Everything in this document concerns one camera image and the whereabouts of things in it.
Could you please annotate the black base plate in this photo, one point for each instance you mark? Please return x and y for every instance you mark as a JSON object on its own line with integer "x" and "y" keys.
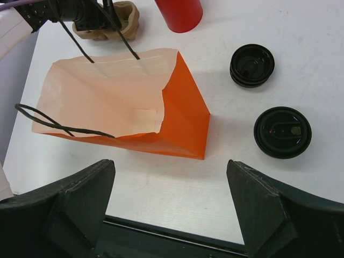
{"x": 126, "y": 238}

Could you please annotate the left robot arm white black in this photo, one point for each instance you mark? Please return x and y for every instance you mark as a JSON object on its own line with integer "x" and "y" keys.
{"x": 19, "y": 19}

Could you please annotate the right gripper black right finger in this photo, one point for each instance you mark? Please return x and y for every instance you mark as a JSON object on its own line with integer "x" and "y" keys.
{"x": 278, "y": 220}

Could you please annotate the black cup lid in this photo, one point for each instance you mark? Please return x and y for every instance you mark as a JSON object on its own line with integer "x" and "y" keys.
{"x": 282, "y": 132}

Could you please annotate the orange paper bag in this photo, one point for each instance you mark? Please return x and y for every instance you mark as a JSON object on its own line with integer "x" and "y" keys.
{"x": 148, "y": 104}

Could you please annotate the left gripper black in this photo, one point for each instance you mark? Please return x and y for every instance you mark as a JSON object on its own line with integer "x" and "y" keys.
{"x": 87, "y": 15}

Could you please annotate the red straw holder cup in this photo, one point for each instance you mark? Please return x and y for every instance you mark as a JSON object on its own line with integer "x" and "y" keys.
{"x": 181, "y": 15}

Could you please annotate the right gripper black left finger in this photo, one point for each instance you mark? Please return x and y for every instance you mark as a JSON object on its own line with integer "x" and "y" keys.
{"x": 61, "y": 219}

